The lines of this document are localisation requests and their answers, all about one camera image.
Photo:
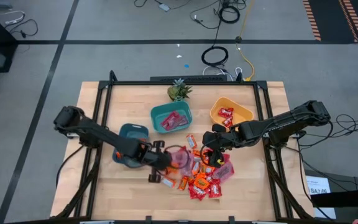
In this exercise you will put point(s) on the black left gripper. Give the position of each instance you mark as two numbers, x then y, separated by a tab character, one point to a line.
157	160

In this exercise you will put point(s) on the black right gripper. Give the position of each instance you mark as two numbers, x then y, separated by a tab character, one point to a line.
222	138

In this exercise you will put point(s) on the red Skittles candy pack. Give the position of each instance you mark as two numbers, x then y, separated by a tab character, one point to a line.
228	122
197	193
215	190
206	157
228	157
225	112

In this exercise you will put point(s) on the dark blue plastic bin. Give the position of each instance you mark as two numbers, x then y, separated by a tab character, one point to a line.
132	132

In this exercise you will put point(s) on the red Twizzlers candy pack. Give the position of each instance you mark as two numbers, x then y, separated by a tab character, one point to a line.
170	121

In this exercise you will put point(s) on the teal plastic bin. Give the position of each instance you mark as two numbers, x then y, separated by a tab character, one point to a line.
155	118

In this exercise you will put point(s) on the yellow plastic bin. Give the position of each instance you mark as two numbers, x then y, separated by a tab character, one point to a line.
242	113

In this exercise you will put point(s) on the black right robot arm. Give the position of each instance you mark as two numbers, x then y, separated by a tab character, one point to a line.
291	119

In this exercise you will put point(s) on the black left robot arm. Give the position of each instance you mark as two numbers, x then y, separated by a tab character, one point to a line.
104	137

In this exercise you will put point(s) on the small pineapple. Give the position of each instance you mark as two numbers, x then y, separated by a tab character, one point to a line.
177	93

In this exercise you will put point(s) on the black power strip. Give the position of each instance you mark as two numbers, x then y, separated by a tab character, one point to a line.
188	78

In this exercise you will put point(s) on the blue floor sticker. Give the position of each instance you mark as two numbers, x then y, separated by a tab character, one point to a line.
186	66

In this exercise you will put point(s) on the white paper sign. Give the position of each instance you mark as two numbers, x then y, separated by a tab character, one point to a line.
317	183

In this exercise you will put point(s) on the black computer case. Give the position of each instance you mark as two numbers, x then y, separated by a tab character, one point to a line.
346	200

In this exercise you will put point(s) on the grey power adapter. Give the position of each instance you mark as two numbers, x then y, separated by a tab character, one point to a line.
164	7

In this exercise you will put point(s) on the black mat with orange stripes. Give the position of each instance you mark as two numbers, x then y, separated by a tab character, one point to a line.
331	18

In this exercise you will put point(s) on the black aluminium table frame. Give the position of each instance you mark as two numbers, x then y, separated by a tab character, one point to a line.
182	83

